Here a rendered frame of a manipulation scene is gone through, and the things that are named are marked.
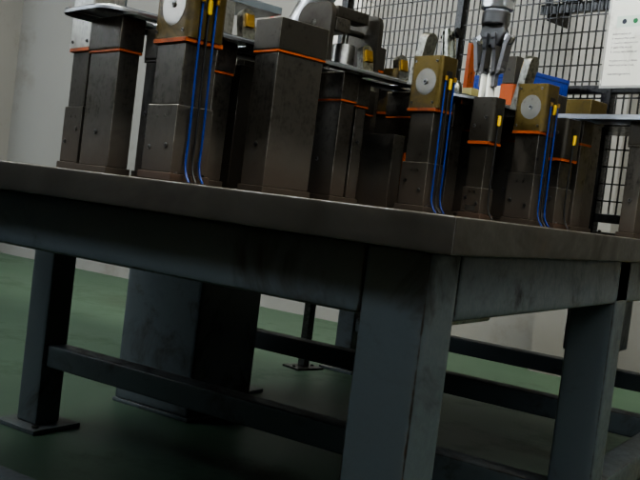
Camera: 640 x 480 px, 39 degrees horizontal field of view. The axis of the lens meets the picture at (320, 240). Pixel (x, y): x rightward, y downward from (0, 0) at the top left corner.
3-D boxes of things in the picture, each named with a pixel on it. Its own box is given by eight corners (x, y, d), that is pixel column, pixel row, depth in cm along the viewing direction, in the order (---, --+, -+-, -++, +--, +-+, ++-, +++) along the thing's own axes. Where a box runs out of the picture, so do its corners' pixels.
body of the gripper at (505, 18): (475, 9, 242) (470, 44, 242) (501, 7, 235) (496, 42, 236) (492, 15, 246) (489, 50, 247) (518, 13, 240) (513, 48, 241)
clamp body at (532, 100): (537, 228, 217) (557, 82, 215) (497, 223, 226) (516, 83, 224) (553, 230, 221) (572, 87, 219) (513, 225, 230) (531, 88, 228)
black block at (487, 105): (488, 222, 211) (504, 96, 210) (455, 218, 219) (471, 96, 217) (502, 224, 215) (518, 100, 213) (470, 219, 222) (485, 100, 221)
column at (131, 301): (111, 400, 283) (135, 190, 280) (177, 389, 309) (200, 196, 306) (186, 423, 266) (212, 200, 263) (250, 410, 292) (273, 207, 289)
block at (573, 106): (573, 230, 246) (591, 98, 245) (549, 228, 252) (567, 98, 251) (590, 232, 251) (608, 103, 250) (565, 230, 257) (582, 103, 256)
